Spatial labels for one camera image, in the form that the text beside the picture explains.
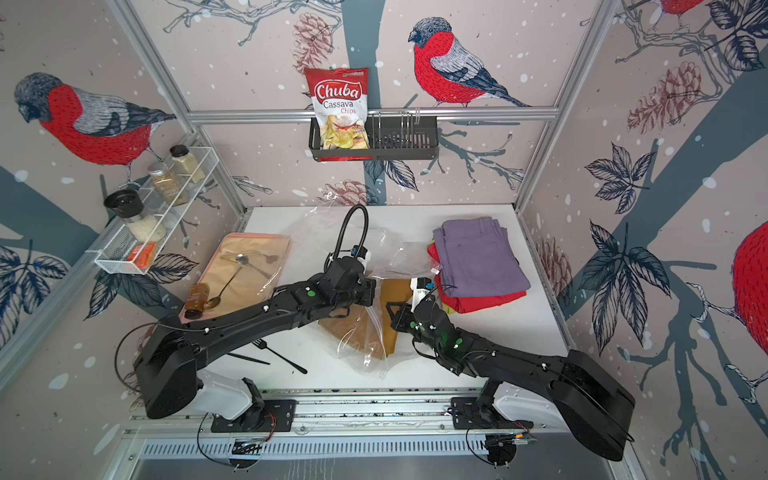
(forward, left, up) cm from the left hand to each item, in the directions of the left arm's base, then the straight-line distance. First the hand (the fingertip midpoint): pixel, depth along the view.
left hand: (381, 280), depth 81 cm
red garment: (-4, -25, -6) cm, 26 cm away
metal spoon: (+17, +51, -15) cm, 56 cm away
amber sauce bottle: (+1, +58, -13) cm, 60 cm away
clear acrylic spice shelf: (-4, +61, +17) cm, 63 cm away
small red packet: (-4, +53, +17) cm, 56 cm away
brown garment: (-13, +3, -4) cm, 14 cm away
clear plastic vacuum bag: (+29, +27, -16) cm, 43 cm away
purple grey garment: (+10, -29, -4) cm, 31 cm away
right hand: (-6, -1, -3) cm, 7 cm away
